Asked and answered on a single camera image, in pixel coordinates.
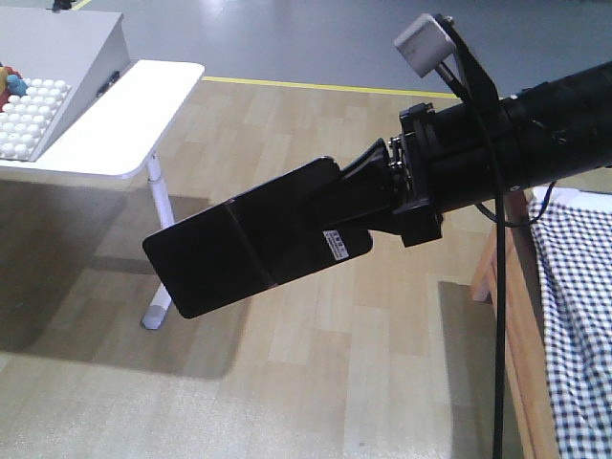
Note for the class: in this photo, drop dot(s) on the white desk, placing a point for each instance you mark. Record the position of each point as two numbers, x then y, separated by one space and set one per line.
119 134

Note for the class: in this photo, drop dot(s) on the black smartphone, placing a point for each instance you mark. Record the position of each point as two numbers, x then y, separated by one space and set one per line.
252 242

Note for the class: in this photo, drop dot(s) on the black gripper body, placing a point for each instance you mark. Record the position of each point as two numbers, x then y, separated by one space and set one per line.
444 165

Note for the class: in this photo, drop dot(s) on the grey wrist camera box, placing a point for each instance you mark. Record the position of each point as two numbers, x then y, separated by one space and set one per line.
424 44

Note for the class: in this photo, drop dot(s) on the black white checkered quilt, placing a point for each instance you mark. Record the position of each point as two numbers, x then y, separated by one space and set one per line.
572 237

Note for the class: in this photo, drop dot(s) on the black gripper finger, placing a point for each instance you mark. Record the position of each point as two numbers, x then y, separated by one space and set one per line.
365 194

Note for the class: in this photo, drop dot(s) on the grey tray of white balls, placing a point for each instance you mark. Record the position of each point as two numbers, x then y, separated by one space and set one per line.
68 60

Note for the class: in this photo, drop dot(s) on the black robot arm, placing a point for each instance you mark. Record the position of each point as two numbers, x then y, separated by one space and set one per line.
549 132

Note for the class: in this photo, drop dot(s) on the wooden bed frame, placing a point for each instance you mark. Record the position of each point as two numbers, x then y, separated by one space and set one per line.
525 356

